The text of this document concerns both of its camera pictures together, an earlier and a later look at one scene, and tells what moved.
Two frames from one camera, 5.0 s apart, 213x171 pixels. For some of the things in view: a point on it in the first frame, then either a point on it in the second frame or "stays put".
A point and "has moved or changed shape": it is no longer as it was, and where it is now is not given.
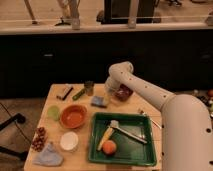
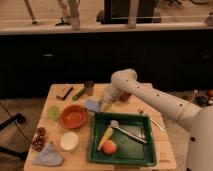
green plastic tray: x=129 y=152 stays put
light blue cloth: x=49 y=157 stays put
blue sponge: x=98 y=101 has moved or changed shape
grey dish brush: x=115 y=124 stays put
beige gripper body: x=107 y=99 -> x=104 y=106
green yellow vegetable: x=77 y=95 stays put
